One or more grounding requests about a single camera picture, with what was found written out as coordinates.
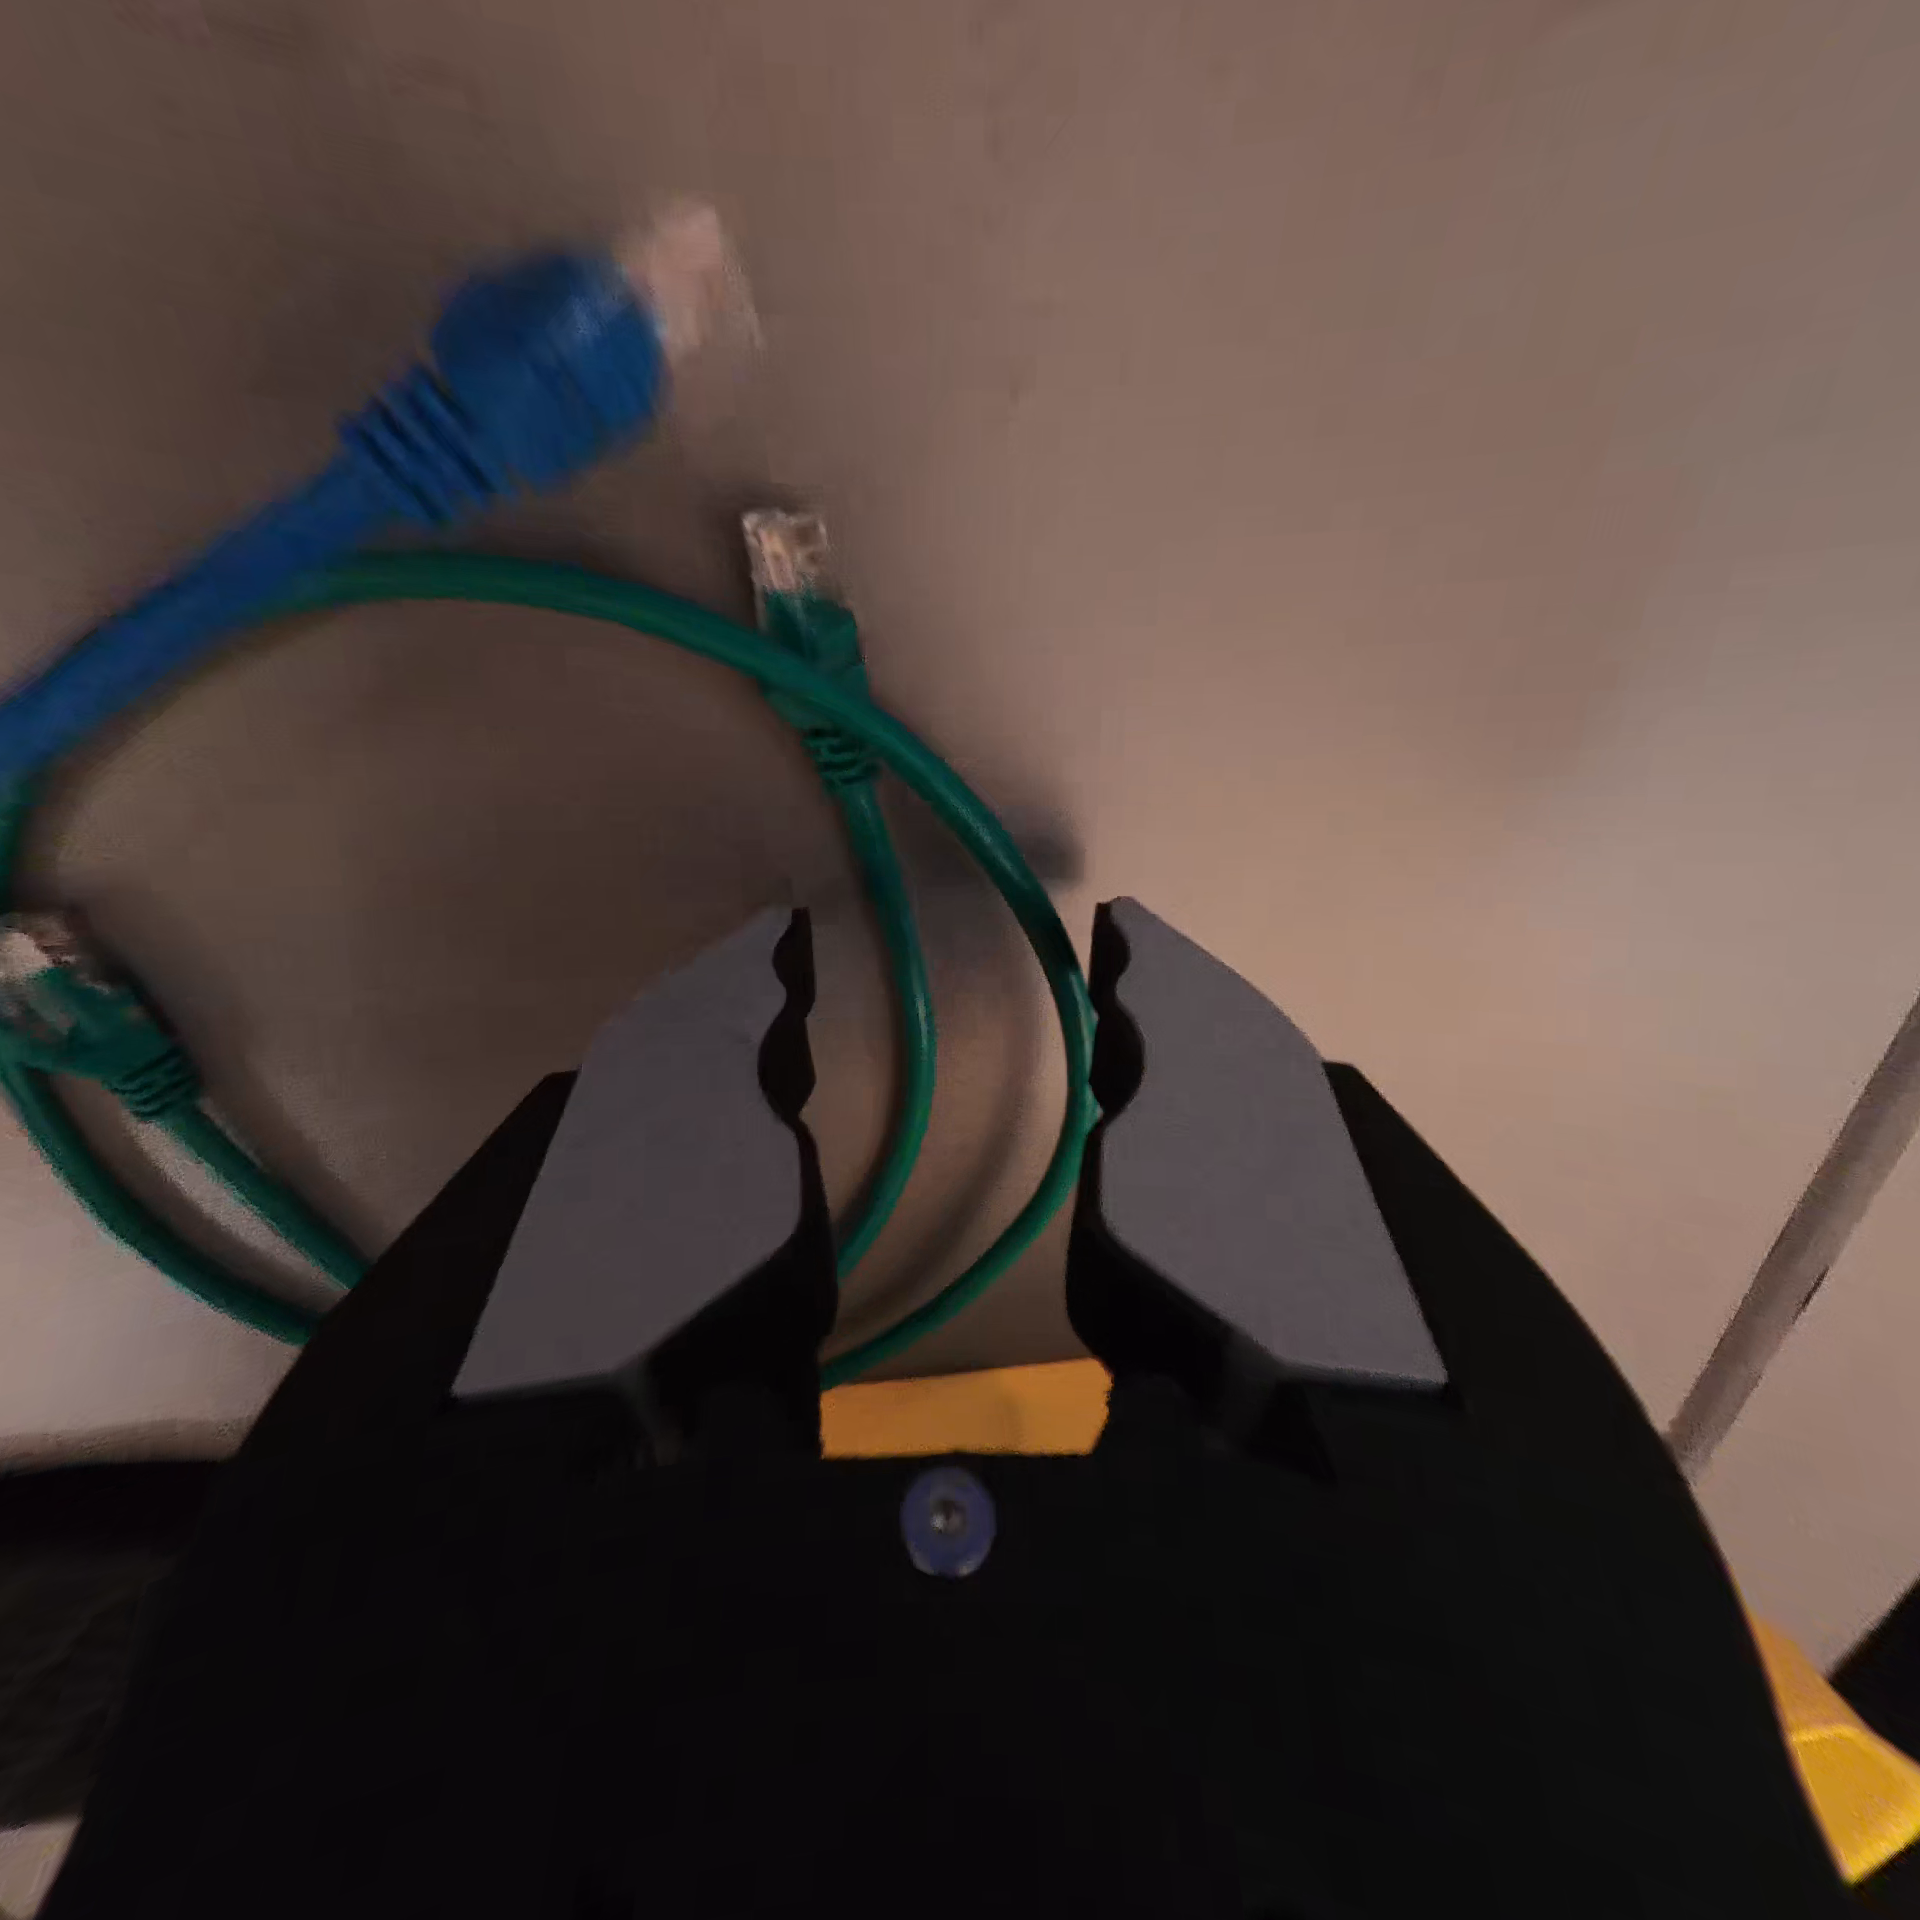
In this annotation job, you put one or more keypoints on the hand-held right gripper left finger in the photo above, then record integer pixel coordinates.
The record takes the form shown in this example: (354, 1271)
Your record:
(644, 1201)

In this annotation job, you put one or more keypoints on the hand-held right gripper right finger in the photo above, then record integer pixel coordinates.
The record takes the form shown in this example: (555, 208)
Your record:
(1259, 1201)

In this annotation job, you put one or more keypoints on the yellow plastic bin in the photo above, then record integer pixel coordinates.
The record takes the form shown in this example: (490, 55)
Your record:
(960, 1411)

